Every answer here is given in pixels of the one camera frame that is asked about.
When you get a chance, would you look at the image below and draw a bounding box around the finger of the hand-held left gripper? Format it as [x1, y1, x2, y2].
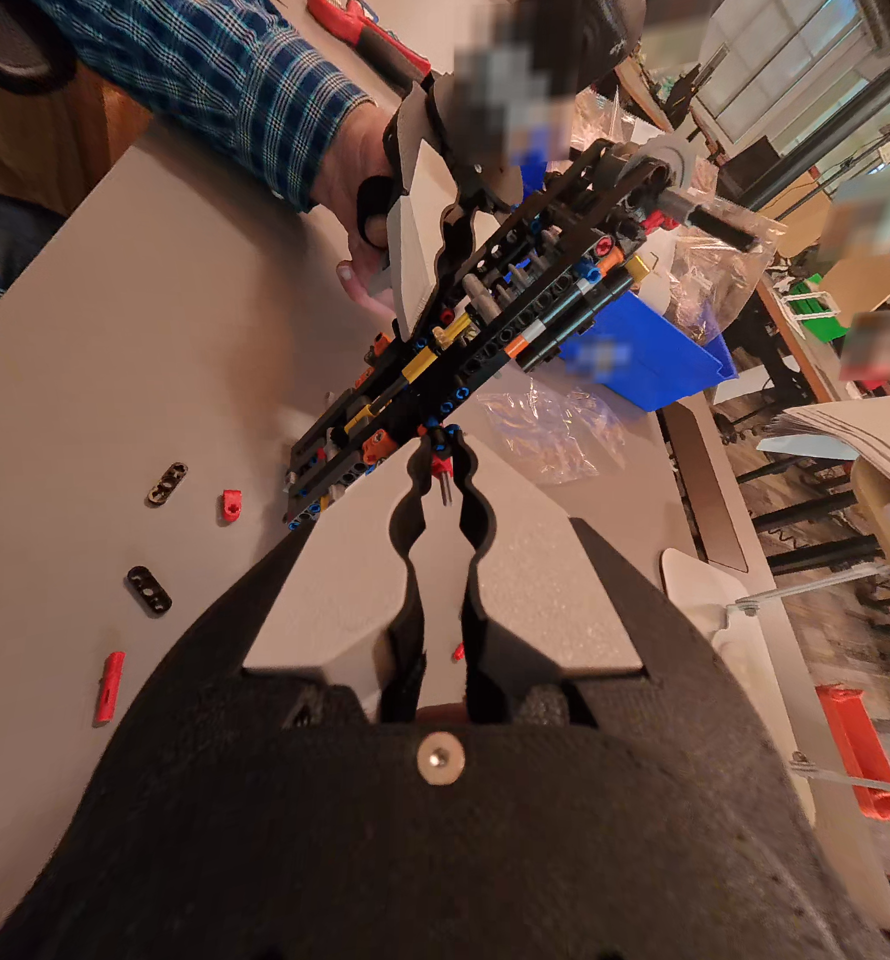
[383, 78, 500, 339]
[475, 159, 527, 222]

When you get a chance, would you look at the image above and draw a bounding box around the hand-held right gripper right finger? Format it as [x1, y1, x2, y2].
[456, 433, 646, 678]

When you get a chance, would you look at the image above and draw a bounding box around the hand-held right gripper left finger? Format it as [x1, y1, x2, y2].
[241, 441, 425, 680]

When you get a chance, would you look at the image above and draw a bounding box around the black lego technic chassis assembly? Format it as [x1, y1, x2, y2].
[283, 137, 763, 532]

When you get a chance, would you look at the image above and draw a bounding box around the person's left forearm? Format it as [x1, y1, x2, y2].
[31, 0, 377, 213]

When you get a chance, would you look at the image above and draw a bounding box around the short black lego beam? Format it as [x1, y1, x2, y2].
[147, 462, 190, 507]
[126, 565, 173, 618]

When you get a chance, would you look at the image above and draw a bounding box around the person's left hand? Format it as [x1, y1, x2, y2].
[313, 103, 403, 320]

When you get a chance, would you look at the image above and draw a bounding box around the white book stand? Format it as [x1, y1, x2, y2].
[658, 546, 890, 826]

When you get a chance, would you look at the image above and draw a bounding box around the red black hand tool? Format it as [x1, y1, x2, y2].
[306, 0, 433, 85]

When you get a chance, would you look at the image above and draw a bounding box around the crumpled clear plastic bag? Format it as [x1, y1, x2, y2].
[670, 195, 785, 346]

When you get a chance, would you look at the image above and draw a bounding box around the blue plastic bin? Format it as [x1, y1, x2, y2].
[557, 288, 739, 414]

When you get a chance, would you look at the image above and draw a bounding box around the black metal pole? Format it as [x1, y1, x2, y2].
[737, 56, 890, 211]

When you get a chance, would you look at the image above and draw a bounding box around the red plastic floor object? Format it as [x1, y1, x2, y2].
[816, 684, 890, 821]

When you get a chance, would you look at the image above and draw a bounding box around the green plastic crate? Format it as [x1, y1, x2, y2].
[786, 273, 850, 345]

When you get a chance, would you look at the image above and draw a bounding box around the white instruction booklet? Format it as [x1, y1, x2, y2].
[763, 391, 890, 500]

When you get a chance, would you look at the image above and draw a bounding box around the tan wooden chair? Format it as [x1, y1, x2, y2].
[820, 251, 890, 320]

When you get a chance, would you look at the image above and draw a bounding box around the black office chair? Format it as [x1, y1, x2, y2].
[0, 0, 79, 95]

